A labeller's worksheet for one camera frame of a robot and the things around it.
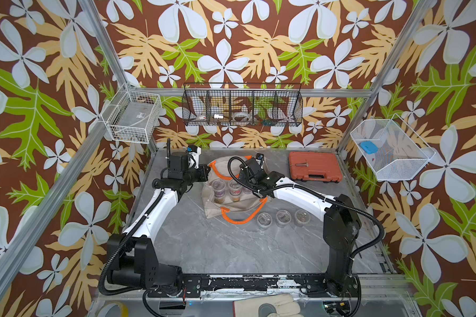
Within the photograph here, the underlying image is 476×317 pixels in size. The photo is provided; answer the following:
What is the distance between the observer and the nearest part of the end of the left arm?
639 millimetres

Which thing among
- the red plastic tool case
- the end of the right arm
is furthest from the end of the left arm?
the red plastic tool case

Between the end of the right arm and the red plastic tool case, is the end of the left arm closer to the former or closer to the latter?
the end of the right arm
